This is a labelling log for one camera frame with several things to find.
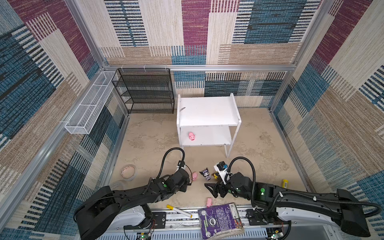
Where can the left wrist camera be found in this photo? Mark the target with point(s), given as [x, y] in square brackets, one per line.
[181, 165]

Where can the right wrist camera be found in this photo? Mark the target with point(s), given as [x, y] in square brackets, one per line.
[222, 169]

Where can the yellow white marker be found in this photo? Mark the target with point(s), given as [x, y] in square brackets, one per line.
[184, 213]

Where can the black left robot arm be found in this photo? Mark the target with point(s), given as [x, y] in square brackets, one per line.
[96, 214]

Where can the yellow small bottle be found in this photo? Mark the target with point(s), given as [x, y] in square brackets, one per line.
[285, 183]

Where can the white wire mesh basket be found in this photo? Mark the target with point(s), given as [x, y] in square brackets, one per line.
[87, 112]

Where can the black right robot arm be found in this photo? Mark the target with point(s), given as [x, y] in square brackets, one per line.
[342, 208]

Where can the purple toy package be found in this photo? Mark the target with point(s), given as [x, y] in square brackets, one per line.
[221, 221]

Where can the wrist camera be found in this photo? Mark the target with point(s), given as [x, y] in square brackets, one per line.
[181, 165]
[222, 169]

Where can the black wire mesh shelf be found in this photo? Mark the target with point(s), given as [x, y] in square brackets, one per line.
[145, 91]

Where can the clear tape roll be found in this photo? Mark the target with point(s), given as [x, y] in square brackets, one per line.
[129, 173]

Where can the black purple Kuromi figurine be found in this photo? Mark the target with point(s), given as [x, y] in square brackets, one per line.
[206, 174]

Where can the white two-tier shelf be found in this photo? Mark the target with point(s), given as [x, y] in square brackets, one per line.
[215, 121]

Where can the pink pig toy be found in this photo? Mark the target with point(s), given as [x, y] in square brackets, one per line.
[209, 202]
[191, 136]
[194, 176]

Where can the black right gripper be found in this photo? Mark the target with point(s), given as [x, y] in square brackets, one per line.
[221, 187]

